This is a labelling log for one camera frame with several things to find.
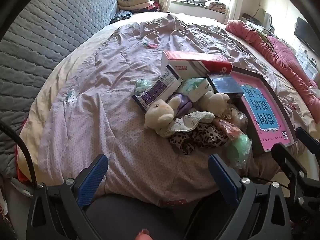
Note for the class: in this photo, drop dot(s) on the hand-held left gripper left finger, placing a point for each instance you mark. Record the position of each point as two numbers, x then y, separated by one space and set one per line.
92 177

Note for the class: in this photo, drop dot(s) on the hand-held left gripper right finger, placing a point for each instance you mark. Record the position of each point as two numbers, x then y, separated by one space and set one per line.
223 177

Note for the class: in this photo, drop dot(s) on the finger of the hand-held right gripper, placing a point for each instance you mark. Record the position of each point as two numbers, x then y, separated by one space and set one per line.
287 157
307 135

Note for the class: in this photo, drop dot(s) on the leopard print cloth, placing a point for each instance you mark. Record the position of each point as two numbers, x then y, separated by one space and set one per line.
200 137

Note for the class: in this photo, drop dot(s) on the black framed pink tray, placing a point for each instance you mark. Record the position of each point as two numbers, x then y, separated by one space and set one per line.
265 100

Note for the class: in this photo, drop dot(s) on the white floral cloth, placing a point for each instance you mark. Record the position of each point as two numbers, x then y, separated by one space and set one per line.
197 117

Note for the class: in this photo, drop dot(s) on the cream plush bear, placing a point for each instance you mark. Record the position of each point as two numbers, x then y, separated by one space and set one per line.
215 102

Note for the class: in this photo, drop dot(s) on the cream plush rabbit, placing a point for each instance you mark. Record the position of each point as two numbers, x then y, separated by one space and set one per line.
160 115

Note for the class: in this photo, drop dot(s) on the green printed tissue pack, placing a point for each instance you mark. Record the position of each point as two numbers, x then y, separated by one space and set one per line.
195 86
141 86

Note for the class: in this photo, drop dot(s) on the mint green ball in bag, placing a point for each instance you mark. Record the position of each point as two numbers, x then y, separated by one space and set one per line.
240 150

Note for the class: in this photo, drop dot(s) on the orange pink packet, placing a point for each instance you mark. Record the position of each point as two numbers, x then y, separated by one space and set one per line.
227 128

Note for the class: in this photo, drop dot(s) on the person's dark trousers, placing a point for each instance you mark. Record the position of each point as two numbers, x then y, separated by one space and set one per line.
140 217

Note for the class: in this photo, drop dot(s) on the clear plastic bag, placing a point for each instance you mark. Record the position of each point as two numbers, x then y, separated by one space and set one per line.
238 116

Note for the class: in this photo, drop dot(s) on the white cabinet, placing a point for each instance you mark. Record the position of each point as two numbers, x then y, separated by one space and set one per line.
306 63

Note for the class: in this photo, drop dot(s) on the lilac printed bedspread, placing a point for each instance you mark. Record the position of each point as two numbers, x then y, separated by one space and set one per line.
100 105

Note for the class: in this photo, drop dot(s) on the purple round case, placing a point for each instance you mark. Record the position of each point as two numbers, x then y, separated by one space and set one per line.
183 103

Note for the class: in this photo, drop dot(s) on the pink quilt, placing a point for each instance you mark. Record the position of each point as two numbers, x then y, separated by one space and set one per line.
282 52

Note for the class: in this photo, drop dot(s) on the dark blue box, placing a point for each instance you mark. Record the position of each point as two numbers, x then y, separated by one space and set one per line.
225 85

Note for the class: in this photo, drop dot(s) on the beige bed sheet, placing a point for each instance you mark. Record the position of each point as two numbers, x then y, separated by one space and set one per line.
42 97

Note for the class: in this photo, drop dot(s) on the black television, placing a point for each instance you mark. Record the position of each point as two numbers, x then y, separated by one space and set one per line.
306 33

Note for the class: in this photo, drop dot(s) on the purple white wipes packet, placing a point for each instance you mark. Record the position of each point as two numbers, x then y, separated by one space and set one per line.
155 91

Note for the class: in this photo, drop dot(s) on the red and white carton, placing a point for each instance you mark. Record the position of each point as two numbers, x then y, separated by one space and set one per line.
212 63

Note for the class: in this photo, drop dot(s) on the grey chair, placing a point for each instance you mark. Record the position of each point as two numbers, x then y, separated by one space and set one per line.
265 18

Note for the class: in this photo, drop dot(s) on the grey quilted headboard cover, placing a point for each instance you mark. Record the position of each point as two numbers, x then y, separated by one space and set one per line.
50 30

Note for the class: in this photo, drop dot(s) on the blue knitted blanket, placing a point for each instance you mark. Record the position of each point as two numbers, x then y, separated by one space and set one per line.
121 16

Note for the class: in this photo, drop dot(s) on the heap of mixed clothes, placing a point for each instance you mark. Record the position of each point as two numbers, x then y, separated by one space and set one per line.
200 2

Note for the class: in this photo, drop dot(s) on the beige folded blanket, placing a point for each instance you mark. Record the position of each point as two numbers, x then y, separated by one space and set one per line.
135 4

